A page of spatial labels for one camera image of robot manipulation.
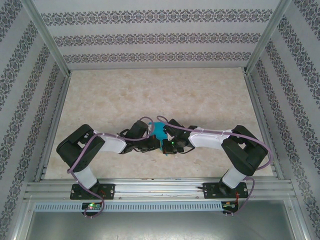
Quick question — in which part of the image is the blue paper sheet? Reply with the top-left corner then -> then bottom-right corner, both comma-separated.
147,121 -> 169,157

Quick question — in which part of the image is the grey metal panel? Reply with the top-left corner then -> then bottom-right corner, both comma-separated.
23,209 -> 307,240

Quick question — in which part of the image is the left controller board with LED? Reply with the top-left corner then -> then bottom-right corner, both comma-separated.
81,202 -> 103,211

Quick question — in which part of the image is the aluminium mounting rail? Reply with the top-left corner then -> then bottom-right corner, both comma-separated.
23,177 -> 295,201

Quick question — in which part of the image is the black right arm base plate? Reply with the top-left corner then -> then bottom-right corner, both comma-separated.
202,181 -> 250,200

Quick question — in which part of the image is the grey slotted cable duct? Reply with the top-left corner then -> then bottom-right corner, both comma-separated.
33,201 -> 223,213

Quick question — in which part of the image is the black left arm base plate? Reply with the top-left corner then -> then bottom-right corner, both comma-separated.
69,183 -> 116,201

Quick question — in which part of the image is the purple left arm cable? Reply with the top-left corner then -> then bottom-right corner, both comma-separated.
66,116 -> 154,220

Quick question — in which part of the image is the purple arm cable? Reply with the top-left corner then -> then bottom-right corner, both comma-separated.
66,116 -> 154,220
156,115 -> 273,217

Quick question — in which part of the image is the aluminium table side rail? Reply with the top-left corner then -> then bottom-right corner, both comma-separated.
243,72 -> 286,180
33,71 -> 73,182

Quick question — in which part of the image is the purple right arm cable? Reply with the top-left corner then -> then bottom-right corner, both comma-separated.
156,115 -> 273,217

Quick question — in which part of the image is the aluminium frame post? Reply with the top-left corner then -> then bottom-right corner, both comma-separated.
242,0 -> 293,76
19,0 -> 72,77

